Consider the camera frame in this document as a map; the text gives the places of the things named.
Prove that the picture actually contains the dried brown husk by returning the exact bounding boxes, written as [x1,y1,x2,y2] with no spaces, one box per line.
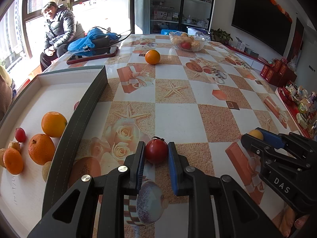
[8,141,22,152]

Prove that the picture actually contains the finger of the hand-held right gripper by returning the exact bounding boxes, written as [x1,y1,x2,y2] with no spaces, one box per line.
[241,133,272,159]
[258,128,317,158]

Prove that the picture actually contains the dark framed window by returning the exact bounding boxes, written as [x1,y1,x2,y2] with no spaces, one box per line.
[0,0,135,85]

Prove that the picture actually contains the black pouch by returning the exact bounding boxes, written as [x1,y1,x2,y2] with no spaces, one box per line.
[84,35,111,52]

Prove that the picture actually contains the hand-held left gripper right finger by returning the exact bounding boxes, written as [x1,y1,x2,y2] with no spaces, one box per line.
[168,142,283,238]

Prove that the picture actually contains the bumpy mandarin with stem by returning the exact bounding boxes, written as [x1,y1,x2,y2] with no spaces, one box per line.
[28,133,55,165]

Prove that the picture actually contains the large dark red box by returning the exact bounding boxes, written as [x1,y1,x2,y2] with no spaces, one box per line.
[269,72,298,87]

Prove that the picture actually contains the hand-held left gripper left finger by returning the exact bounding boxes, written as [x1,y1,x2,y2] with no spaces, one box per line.
[27,141,146,238]

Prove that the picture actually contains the black television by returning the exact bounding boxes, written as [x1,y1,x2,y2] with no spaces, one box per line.
[231,0,293,56]

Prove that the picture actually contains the green potted plant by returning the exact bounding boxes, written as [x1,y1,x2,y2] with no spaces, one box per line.
[210,28,233,42]

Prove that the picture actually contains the shallow grey box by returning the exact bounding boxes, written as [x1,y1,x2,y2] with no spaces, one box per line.
[0,65,109,231]

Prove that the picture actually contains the white sack with blue print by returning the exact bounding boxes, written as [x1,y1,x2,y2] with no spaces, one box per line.
[187,26,211,40]

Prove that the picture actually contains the white bench with red top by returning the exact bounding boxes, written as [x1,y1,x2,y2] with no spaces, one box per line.
[224,42,278,72]

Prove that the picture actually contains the small yellow citrus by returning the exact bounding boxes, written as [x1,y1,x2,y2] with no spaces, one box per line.
[248,129,264,140]

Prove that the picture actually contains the small tangerine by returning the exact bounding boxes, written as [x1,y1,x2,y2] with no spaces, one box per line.
[3,148,24,175]

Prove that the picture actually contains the pile of snack packets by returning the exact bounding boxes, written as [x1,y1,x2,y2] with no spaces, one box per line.
[285,84,317,132]

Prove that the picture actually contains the glass bowl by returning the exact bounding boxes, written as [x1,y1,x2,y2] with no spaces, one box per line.
[169,31,206,52]

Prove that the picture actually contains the person's right hand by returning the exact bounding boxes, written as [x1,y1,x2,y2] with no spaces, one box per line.
[279,206,310,238]

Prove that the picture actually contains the shelf bottles and cartons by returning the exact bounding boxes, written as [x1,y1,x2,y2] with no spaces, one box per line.
[152,0,211,29]

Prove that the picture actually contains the blue cloth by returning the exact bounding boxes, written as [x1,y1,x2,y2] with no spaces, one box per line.
[67,28,119,56]

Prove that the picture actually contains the small white carton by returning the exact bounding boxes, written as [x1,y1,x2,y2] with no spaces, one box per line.
[235,37,247,51]

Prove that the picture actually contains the brown kiwi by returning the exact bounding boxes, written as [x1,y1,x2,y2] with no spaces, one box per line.
[42,161,53,182]

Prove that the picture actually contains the grey curtain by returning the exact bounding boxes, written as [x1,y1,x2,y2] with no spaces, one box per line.
[130,0,151,35]

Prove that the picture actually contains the large smooth orange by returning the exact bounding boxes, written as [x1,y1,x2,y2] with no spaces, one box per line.
[41,111,68,138]

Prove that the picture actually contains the red garland wall decoration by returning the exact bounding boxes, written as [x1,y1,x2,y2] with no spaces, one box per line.
[241,0,293,23]

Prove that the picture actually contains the glass door cabinet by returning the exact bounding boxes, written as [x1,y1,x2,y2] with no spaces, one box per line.
[150,0,217,34]

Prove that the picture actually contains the dark red smartphone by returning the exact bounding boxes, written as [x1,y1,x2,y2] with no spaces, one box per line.
[66,46,119,65]

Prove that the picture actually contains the red wall hanging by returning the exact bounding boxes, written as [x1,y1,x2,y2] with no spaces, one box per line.
[288,17,305,60]

